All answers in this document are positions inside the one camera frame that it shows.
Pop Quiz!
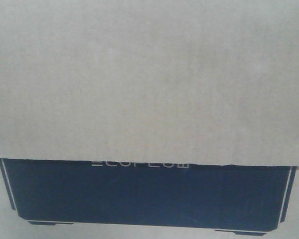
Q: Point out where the brown cardboard box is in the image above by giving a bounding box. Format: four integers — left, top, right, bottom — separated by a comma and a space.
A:
0, 0, 299, 239

